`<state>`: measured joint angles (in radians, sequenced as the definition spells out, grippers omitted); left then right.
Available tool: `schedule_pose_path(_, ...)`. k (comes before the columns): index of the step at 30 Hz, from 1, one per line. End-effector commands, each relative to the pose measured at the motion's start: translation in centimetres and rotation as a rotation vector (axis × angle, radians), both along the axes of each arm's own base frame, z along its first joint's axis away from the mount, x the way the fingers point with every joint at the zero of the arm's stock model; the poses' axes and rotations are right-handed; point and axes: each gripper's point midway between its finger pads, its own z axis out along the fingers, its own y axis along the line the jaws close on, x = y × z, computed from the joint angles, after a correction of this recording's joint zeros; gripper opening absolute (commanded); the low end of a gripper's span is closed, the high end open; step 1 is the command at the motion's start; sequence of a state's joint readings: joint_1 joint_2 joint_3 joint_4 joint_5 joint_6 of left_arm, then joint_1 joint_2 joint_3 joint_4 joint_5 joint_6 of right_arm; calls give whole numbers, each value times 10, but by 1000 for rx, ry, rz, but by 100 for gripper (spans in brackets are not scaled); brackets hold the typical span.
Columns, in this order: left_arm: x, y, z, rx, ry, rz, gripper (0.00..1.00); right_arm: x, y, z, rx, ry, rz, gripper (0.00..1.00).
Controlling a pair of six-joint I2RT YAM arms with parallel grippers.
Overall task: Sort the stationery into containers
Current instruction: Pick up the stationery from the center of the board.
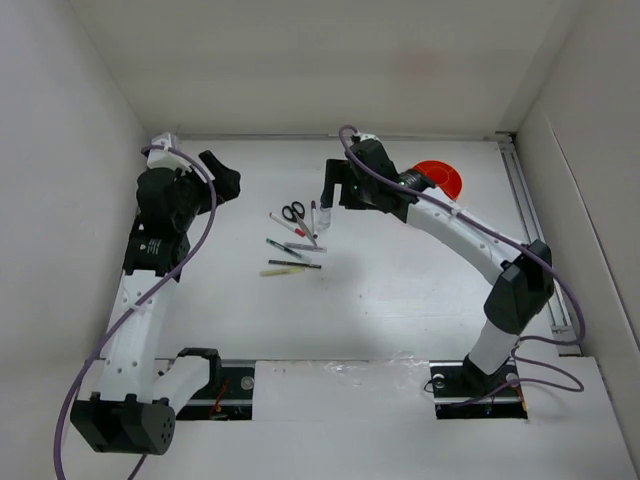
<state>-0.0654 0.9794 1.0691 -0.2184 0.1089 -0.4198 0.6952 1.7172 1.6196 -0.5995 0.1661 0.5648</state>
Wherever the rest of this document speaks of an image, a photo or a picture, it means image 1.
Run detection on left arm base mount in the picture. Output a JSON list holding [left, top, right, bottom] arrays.
[[177, 360, 256, 421]]

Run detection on green black pen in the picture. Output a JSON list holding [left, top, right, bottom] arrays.
[[265, 238, 304, 260]]

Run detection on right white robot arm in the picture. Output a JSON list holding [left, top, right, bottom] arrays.
[[320, 135, 555, 409]]

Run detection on black slim pen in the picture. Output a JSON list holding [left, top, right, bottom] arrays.
[[268, 259, 322, 270]]

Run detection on white marker red cap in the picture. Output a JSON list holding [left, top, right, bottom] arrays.
[[269, 212, 305, 237]]

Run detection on grey purple pen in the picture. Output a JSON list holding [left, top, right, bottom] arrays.
[[284, 242, 327, 253]]

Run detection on black handled scissors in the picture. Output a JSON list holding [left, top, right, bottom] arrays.
[[281, 201, 317, 246]]

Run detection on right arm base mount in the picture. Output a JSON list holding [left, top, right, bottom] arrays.
[[423, 360, 528, 420]]

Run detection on yellow highlighter pen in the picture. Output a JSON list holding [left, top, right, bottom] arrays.
[[259, 267, 305, 277]]

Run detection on white pen purple cap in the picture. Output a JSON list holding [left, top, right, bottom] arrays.
[[310, 200, 317, 240]]

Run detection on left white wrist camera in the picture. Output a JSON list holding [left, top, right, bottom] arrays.
[[142, 133, 215, 182]]

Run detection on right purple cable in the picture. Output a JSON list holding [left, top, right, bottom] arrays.
[[338, 124, 586, 409]]

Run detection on right aluminium rail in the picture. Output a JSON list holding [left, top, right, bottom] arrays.
[[497, 134, 586, 357]]

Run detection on aluminium rail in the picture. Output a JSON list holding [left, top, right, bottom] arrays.
[[497, 134, 586, 357], [177, 131, 501, 141]]

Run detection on back aluminium rail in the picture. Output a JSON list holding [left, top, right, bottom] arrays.
[[177, 131, 501, 141]]

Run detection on orange round organizer container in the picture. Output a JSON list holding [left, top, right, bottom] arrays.
[[414, 160, 464, 201]]

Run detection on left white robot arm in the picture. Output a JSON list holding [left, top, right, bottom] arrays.
[[70, 147, 241, 455]]

